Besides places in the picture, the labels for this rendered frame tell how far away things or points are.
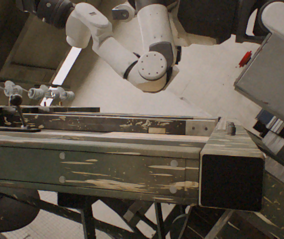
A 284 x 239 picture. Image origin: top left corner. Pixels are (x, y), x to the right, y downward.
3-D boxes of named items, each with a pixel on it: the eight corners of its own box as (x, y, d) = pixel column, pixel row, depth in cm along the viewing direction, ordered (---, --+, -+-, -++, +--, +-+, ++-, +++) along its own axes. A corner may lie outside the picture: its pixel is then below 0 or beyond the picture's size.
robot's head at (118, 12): (139, -1, 121) (119, 0, 123) (131, 5, 114) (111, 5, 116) (140, 17, 124) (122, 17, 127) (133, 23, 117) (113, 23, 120)
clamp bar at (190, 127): (213, 137, 140) (216, 81, 139) (-20, 125, 169) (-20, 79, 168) (214, 135, 150) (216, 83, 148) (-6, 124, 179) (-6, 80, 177)
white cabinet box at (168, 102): (267, 158, 486) (156, 82, 522) (243, 187, 498) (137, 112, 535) (263, 151, 544) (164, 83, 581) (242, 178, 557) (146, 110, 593)
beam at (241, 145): (263, 214, 60) (266, 155, 60) (197, 207, 63) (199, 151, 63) (235, 130, 274) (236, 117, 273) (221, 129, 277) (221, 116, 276)
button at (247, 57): (258, 53, 63) (249, 47, 64) (246, 70, 64) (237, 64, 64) (257, 56, 67) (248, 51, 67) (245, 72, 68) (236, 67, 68)
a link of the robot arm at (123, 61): (101, 63, 98) (146, 104, 95) (94, 48, 88) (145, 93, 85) (125, 39, 100) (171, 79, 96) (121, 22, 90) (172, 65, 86)
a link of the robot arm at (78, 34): (46, 35, 96) (80, 54, 97) (52, 3, 89) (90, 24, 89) (63, 20, 104) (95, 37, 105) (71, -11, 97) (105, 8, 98)
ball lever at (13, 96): (29, 135, 102) (16, 97, 95) (18, 134, 103) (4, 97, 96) (35, 128, 105) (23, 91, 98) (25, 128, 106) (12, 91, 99)
